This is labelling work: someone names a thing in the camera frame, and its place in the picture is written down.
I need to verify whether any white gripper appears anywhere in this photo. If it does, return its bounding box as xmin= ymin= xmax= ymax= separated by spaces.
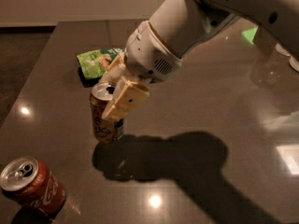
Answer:
xmin=100 ymin=21 xmax=182 ymax=121

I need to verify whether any orange soda can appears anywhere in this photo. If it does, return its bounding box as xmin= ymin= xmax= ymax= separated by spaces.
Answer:
xmin=90 ymin=82 xmax=123 ymax=143

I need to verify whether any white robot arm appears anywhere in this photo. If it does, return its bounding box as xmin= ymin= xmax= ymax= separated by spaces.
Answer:
xmin=102 ymin=0 xmax=299 ymax=120

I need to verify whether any red coke can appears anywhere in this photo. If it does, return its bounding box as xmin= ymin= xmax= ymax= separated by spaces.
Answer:
xmin=0 ymin=156 xmax=66 ymax=217

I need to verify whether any green chip bag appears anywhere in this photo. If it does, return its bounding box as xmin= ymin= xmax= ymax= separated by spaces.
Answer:
xmin=77 ymin=48 xmax=122 ymax=80

